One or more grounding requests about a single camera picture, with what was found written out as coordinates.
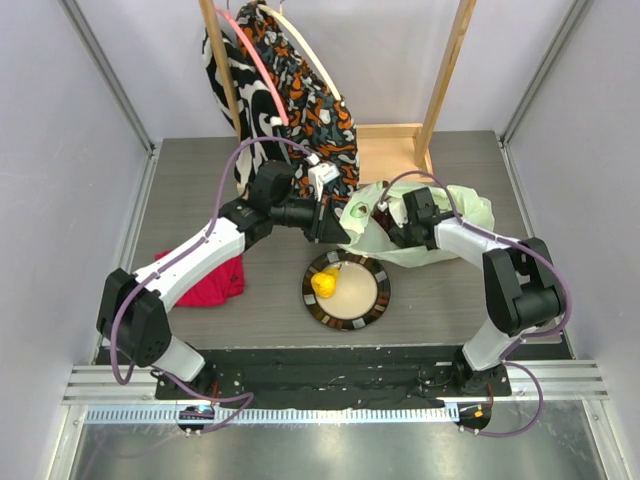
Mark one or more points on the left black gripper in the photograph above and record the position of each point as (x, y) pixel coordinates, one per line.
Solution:
(325, 227)

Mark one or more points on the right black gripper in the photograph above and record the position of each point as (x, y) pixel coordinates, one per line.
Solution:
(396, 232)

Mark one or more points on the pale green plastic bag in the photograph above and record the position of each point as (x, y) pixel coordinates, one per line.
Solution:
(368, 239)

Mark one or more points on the yellow fake pear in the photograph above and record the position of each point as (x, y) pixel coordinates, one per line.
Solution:
(324, 283)

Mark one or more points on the beige plate with dark rim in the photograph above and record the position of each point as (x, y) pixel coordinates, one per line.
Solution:
(362, 296)

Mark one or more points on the dark red fake grapes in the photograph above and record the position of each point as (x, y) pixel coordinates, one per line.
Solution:
(384, 220)

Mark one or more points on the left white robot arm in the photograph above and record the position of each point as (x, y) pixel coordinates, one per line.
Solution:
(134, 308)

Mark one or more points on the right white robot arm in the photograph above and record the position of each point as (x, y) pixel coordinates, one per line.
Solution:
(522, 292)

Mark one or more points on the wooden clothes rack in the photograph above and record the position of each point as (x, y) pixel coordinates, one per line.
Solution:
(386, 150)

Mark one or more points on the orange grey camouflage garment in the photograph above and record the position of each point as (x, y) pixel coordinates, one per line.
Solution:
(317, 120)

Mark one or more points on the zebra print garment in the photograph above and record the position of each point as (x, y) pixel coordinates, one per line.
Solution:
(258, 114)

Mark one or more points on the red cloth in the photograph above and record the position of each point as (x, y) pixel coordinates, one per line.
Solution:
(225, 282)

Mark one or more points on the pink clothes hanger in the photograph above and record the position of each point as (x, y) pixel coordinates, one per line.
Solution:
(259, 64)

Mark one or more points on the cream clothes hanger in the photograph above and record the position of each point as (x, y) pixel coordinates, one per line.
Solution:
(290, 28)

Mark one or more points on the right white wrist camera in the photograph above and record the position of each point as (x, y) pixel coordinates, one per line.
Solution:
(393, 210)

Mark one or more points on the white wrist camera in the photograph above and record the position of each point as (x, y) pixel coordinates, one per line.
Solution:
(320, 173)
(393, 210)

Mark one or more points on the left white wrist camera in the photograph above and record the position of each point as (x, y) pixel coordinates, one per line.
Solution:
(320, 173)

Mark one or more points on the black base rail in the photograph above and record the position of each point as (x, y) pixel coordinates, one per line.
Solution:
(346, 377)

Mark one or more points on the white slotted cable duct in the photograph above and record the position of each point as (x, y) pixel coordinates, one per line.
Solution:
(192, 414)

